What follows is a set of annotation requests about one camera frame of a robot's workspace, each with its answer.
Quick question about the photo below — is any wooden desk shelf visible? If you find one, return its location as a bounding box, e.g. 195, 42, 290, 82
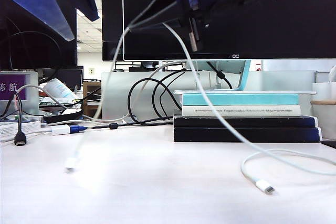
82, 81, 102, 119

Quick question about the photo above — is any white blue medicine box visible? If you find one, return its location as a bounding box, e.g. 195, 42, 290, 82
0, 120, 42, 142

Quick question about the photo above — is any white charging cable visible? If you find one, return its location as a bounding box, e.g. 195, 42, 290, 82
64, 0, 336, 196

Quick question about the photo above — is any white tube blue print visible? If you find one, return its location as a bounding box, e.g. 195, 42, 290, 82
43, 78, 79, 101

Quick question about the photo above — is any black slim monitor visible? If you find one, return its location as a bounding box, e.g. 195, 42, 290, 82
100, 0, 124, 62

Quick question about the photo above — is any black cable blue VGA plug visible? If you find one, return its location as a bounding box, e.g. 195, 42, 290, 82
69, 69, 187, 133

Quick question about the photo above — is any light wooden stick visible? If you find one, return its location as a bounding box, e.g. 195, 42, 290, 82
309, 99, 336, 105

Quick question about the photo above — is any white cylindrical container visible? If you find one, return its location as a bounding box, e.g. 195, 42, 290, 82
311, 82, 336, 141

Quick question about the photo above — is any dark background monitor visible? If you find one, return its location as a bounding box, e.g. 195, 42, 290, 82
39, 66, 84, 92

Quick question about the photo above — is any light grey cable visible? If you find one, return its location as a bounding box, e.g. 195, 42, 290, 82
15, 61, 184, 125

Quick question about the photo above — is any thin black cable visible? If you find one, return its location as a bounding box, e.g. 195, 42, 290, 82
152, 70, 184, 119

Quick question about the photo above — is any black monitor with cables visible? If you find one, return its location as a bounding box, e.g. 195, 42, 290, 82
0, 0, 78, 69

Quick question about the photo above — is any white book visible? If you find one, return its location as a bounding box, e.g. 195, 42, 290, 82
181, 105, 301, 118

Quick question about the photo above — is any black AOC monitor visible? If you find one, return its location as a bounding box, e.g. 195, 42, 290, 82
122, 0, 336, 61

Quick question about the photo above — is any teal book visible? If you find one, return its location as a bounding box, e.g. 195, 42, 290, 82
182, 94, 299, 106

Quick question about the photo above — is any black HDMI cable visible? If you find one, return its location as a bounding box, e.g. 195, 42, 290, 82
0, 91, 27, 148

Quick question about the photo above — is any teal silver monitor stand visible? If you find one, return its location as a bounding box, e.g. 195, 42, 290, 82
173, 60, 317, 95

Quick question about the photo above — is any white VGA adapter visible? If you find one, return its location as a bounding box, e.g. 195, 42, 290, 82
25, 125, 71, 137

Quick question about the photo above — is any purple acrylic nameplate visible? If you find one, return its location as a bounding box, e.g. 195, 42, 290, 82
0, 71, 39, 116

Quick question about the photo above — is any thick black power cable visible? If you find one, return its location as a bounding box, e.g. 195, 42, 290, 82
205, 61, 233, 90

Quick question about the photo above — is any ceiling light panel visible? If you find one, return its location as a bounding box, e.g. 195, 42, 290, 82
76, 8, 102, 19

